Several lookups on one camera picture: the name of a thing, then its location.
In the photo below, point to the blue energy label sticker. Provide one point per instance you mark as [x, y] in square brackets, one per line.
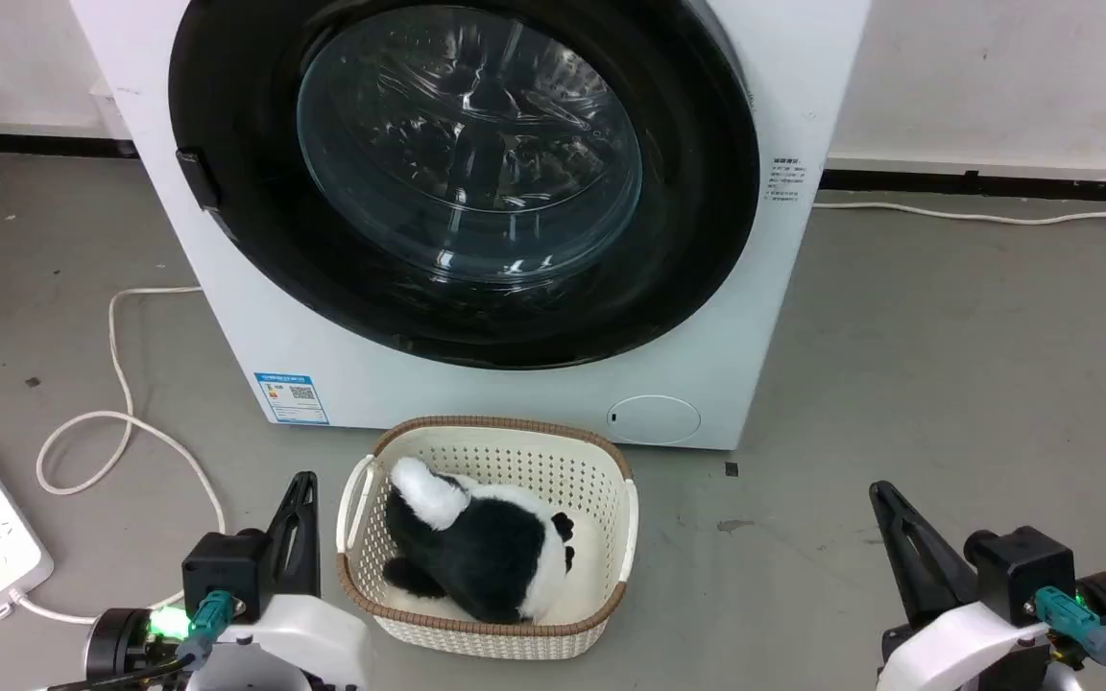
[292, 398]

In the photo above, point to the cream plastic laundry basket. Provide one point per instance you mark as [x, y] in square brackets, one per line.
[515, 456]

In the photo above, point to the black white panda plush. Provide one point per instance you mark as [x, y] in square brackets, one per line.
[486, 547]

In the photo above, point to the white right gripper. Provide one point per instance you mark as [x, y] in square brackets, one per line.
[956, 657]

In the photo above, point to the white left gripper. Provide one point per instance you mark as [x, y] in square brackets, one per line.
[294, 643]

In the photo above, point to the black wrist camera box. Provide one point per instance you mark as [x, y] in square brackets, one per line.
[222, 566]
[1019, 571]

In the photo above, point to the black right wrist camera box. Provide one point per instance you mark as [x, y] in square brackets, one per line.
[1019, 571]

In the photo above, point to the white front-load washing machine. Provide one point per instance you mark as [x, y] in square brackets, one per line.
[515, 393]

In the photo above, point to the round white filter cover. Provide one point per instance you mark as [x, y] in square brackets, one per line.
[654, 420]

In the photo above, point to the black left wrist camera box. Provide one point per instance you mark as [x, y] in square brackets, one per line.
[222, 566]

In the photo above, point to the black round glass washer door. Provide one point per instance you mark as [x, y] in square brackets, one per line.
[246, 250]

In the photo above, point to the small text sticker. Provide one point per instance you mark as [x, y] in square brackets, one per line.
[788, 180]

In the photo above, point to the left arm black joint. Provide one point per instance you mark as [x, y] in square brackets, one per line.
[116, 643]

